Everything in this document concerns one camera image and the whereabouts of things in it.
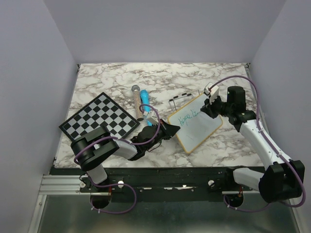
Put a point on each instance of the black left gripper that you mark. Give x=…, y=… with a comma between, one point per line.
x=168, y=130

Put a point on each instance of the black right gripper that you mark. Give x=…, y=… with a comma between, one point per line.
x=208, y=108

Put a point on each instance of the yellow framed whiteboard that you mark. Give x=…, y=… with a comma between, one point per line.
x=195, y=126

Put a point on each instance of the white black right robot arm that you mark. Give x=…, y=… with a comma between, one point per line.
x=283, y=177

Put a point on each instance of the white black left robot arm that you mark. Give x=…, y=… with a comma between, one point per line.
x=95, y=147

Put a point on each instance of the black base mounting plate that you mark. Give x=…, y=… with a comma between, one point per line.
x=169, y=184

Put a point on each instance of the black white chessboard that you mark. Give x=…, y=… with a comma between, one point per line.
x=100, y=111

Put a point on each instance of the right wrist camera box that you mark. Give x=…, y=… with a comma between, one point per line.
x=211, y=91

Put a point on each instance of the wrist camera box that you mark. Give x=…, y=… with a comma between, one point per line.
x=211, y=91
x=152, y=118

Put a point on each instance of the metal wire whiteboard stand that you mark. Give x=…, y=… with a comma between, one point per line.
x=188, y=95

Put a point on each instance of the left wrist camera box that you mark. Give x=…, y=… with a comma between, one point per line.
x=152, y=118

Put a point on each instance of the aluminium frame rail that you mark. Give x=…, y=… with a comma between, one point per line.
x=62, y=208

